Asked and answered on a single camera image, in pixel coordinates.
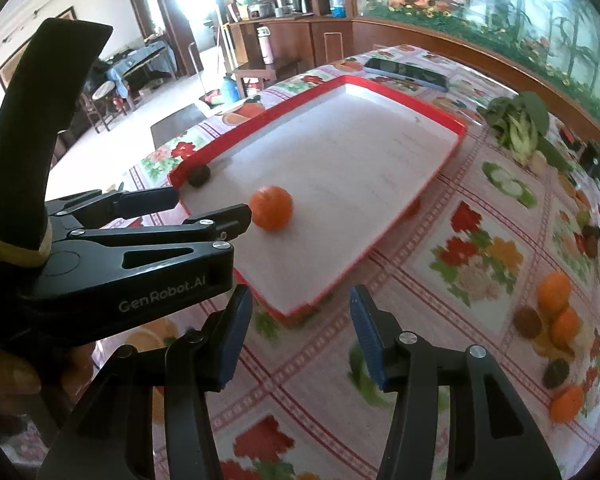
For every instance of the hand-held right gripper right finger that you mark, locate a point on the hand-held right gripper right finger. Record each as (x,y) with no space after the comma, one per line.
(367,340)

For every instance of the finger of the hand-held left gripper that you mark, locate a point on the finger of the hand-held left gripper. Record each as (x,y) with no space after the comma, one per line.
(145,200)
(220,222)

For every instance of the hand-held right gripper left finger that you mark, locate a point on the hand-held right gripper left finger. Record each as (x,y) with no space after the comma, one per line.
(232,340)

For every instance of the dark brown round fruit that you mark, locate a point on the dark brown round fruit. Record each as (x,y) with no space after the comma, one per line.
(556,374)
(591,232)
(199,175)

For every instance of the orange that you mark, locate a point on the orange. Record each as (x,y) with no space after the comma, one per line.
(567,402)
(271,208)
(554,292)
(566,326)

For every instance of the red tray white inside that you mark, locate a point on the red tray white inside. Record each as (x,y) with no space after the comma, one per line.
(355,160)

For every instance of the person's left hand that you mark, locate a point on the person's left hand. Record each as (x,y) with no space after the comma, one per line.
(10,375)

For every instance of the fruit and flower printed tablecloth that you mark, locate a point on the fruit and flower printed tablecloth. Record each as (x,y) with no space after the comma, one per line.
(430,310)

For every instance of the dark chair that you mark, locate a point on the dark chair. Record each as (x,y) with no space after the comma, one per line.
(175,125)

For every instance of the blue bottle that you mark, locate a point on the blue bottle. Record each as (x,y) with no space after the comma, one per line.
(228,87)

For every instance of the table with blue cloth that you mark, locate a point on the table with blue cloth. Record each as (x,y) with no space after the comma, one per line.
(135,62)

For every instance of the red canister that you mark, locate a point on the red canister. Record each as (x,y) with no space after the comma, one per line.
(252,87)

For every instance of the white and pink bottle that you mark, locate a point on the white and pink bottle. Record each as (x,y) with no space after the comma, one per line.
(264,44)

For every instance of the wooden door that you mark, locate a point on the wooden door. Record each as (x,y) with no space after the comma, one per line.
(135,5)

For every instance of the wooden cabinet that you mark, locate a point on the wooden cabinet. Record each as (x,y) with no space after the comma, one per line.
(290,40)

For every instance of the green leafy bok choy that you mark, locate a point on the green leafy bok choy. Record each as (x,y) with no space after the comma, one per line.
(522,120)

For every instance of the red and black small item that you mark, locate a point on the red and black small item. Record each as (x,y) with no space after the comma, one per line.
(567,135)

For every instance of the small black box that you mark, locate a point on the small black box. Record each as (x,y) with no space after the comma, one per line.
(592,157)

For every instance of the flower landscape wall mural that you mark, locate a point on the flower landscape wall mural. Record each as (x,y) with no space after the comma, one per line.
(505,15)

